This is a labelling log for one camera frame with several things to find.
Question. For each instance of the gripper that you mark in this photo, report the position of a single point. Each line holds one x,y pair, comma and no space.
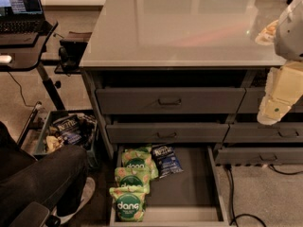
290,37

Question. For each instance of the blue Kettle chip bag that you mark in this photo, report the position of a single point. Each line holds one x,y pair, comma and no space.
166,161

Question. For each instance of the top right drawer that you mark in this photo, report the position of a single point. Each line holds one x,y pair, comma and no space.
254,96

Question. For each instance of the middle right drawer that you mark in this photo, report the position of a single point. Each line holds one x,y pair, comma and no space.
256,133

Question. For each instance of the bottom right drawer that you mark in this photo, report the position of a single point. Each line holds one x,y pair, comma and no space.
253,156

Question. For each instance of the grey drawer cabinet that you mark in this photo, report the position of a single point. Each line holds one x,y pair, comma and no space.
179,43

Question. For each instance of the top left drawer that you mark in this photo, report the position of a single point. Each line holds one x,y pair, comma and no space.
201,100

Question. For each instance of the open bottom left drawer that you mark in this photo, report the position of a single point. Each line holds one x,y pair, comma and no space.
191,198

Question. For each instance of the green Dang bag back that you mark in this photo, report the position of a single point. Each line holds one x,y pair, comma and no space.
140,157

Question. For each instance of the green dang bag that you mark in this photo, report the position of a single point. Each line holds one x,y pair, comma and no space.
140,157
130,202
126,176

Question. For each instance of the green Dang bag middle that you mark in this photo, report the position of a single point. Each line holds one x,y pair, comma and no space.
126,176

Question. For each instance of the middle left drawer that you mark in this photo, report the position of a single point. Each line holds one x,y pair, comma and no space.
164,132

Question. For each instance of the green Dang bag front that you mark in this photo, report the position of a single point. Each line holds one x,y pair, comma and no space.
130,202

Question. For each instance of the blue Kettle bag in crate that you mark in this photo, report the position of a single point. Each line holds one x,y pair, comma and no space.
69,129

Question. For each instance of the yellow snack bag in crate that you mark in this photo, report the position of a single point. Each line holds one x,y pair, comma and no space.
52,144

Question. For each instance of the green plastic crate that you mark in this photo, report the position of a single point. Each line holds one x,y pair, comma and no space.
88,128

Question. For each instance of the black stool with device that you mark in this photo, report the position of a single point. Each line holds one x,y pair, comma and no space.
72,47

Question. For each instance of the white shoe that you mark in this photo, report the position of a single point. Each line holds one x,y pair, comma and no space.
87,194

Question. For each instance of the person leg dark trousers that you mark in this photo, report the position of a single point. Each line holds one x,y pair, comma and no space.
55,181

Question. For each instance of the black laptop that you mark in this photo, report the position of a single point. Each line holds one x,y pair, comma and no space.
21,16

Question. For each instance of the black office chair armrest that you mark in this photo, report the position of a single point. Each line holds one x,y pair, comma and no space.
36,215

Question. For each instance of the white object on desk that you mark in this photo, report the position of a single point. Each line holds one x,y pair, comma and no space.
5,59

